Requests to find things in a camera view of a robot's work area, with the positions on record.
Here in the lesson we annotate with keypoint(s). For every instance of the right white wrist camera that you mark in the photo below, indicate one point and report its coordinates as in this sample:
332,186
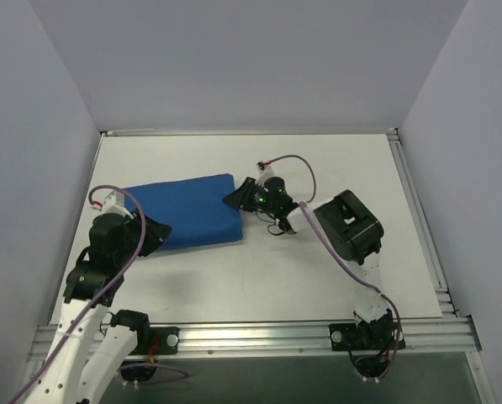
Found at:
264,171

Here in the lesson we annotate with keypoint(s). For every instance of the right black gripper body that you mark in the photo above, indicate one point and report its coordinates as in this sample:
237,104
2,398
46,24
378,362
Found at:
248,194

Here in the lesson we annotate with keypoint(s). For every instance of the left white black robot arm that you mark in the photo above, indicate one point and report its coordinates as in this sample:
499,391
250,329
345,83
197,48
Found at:
71,373

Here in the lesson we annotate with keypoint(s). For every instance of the front aluminium rail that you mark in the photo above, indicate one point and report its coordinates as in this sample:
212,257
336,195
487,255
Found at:
276,339

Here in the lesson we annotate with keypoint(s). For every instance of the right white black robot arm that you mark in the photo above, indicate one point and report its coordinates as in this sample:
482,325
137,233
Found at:
353,236

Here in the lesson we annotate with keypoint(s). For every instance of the back aluminium rail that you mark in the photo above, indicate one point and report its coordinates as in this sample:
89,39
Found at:
131,132

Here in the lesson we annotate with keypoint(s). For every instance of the blue surgical cloth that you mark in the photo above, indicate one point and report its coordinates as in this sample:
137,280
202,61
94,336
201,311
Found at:
193,208

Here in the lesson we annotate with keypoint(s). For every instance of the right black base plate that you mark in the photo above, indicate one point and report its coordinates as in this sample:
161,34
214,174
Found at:
362,336

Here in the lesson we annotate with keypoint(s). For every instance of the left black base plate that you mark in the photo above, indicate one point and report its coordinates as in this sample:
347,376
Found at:
162,341

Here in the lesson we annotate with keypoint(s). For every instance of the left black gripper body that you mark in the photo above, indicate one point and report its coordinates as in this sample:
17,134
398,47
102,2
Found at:
140,235

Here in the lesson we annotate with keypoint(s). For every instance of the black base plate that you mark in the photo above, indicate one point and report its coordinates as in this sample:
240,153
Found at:
162,341
362,336

